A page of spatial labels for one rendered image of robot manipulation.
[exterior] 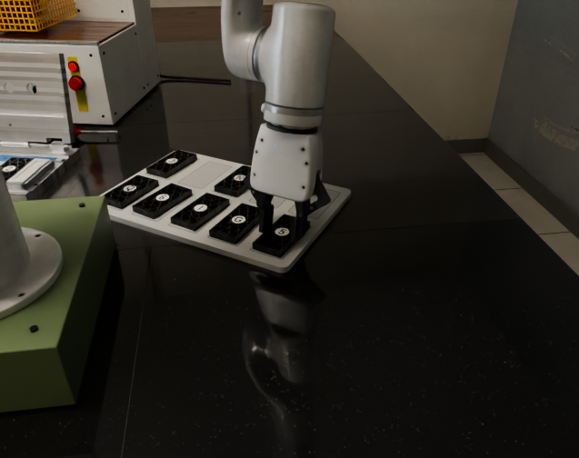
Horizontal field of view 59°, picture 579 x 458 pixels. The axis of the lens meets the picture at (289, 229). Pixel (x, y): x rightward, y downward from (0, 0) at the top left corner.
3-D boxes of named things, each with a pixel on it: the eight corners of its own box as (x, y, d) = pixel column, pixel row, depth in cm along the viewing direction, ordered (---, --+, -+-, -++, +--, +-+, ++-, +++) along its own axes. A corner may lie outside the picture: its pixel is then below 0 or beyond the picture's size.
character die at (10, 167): (-17, 185, 94) (-19, 179, 93) (13, 162, 102) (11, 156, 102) (8, 187, 94) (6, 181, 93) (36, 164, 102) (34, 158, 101)
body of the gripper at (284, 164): (248, 115, 73) (243, 190, 77) (313, 128, 69) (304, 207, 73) (274, 110, 79) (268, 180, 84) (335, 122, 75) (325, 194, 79)
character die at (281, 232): (252, 249, 79) (252, 243, 78) (284, 219, 86) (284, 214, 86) (280, 258, 77) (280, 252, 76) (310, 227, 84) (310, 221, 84)
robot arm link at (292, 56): (248, 100, 72) (307, 111, 68) (255, -4, 67) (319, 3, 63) (278, 95, 79) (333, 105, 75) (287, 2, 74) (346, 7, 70)
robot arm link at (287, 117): (251, 101, 72) (249, 123, 73) (307, 112, 68) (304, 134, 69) (280, 96, 79) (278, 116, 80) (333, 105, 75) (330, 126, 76)
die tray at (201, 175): (83, 211, 91) (82, 205, 90) (177, 153, 111) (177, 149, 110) (285, 274, 75) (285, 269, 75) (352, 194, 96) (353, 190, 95)
